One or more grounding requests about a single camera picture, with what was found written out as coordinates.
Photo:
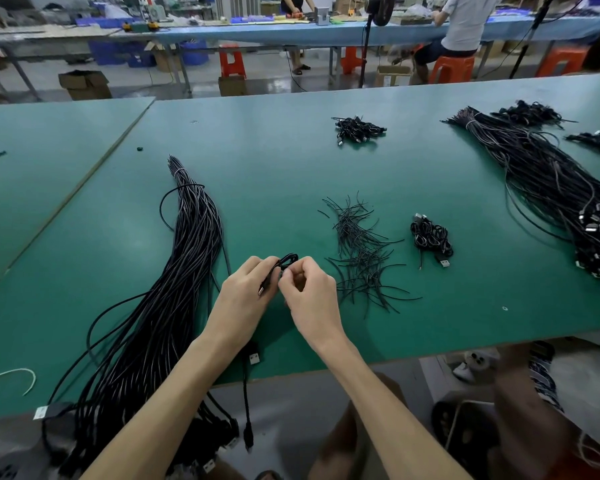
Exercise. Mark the person's left hand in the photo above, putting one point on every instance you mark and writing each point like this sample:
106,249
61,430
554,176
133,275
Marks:
237,304

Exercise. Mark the person's right hand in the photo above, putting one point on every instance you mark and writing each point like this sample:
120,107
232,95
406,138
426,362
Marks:
315,304

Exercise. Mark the person's left thumb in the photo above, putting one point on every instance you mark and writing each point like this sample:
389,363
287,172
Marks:
271,289

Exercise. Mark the person's right thumb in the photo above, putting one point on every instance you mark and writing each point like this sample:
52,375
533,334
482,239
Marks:
286,290

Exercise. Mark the person's left forearm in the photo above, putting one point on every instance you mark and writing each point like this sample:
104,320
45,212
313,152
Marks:
160,409

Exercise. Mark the person's right forearm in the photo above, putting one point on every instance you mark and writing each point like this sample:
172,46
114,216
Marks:
385,414

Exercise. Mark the pile of black twist ties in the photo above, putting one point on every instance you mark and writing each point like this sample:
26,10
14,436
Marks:
362,249

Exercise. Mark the person's left leg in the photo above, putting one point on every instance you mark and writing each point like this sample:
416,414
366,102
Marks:
340,439

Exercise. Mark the person's leg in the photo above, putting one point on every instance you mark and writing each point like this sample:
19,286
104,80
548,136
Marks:
530,419
340,439

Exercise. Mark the white slipper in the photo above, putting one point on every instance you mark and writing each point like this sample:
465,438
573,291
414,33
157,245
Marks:
472,363

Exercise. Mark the small cardboard box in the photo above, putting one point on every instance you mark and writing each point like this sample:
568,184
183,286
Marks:
392,75
232,86

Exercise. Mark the orange plastic stool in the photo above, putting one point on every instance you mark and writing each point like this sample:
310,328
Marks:
562,60
451,69
232,60
351,59

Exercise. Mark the blue plastic bucket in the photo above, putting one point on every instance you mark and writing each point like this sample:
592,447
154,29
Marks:
195,53

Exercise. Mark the long blue work table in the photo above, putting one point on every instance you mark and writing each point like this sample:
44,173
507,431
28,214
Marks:
290,33

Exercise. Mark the white twist tie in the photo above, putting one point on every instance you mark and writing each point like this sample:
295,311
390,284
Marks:
10,371

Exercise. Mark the person's right leg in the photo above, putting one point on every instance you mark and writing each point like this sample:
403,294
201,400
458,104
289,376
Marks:
530,419

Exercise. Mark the open cardboard box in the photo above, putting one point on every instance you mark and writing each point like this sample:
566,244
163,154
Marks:
84,84

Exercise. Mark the blue plastic crate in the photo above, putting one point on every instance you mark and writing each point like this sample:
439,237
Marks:
112,53

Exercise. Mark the black standing fan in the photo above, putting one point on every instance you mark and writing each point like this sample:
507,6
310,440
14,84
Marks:
377,9

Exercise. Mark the black tripod stand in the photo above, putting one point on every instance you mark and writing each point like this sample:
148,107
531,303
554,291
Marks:
532,34

